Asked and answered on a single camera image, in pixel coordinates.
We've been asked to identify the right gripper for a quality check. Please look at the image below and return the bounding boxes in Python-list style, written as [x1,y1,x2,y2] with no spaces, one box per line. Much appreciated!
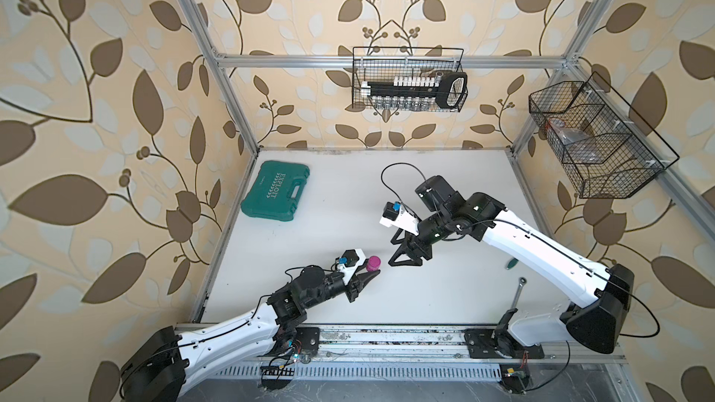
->
[385,210,454,265]

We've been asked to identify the magenta paint jar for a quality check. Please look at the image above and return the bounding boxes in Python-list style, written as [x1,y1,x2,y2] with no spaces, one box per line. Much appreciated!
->
[366,256,382,272]

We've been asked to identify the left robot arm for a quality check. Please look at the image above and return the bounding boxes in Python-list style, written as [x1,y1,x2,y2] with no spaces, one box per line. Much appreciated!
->
[119,260,380,401]

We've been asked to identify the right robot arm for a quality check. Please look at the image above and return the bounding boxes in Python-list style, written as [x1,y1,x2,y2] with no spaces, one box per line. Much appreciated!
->
[380,175,634,358]

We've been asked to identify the silver combination wrench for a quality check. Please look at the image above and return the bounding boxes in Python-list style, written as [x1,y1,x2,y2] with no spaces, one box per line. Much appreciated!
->
[510,277,527,310]

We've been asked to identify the green plastic tool case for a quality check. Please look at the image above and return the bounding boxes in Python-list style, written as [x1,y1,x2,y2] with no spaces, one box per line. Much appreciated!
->
[241,160,310,221]

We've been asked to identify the plastic bag in basket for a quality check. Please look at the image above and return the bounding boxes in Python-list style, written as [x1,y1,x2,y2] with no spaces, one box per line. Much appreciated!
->
[549,118,601,165]

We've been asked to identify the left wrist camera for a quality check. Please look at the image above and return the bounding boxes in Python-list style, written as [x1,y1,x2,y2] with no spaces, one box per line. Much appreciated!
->
[335,249,367,286]

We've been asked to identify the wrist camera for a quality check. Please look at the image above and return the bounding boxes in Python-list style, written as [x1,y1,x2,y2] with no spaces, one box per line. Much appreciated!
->
[335,249,367,286]
[380,202,420,236]

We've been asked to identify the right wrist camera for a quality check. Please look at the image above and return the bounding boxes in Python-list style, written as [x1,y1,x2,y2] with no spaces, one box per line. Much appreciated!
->
[380,202,420,236]

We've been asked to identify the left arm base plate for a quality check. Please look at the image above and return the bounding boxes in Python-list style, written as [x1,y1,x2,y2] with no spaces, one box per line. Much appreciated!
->
[268,327,320,357]

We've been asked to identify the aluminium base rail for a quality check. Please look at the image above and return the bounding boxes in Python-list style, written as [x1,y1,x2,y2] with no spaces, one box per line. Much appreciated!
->
[172,323,627,364]

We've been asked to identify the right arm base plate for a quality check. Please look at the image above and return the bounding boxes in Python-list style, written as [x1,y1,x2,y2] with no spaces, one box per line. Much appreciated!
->
[464,328,546,360]

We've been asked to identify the socket set rail holder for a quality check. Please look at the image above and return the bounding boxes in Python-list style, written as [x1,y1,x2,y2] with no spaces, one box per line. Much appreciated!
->
[357,71,468,113]

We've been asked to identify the black wire basket back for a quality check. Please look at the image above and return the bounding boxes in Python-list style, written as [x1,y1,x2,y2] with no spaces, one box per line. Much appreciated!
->
[351,46,468,113]

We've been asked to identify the black wire basket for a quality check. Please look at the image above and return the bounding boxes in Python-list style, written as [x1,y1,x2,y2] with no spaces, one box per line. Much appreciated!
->
[351,46,468,113]
[528,72,680,199]

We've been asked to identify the black wire basket right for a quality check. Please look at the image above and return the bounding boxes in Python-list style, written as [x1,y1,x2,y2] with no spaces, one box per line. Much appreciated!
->
[528,72,680,199]

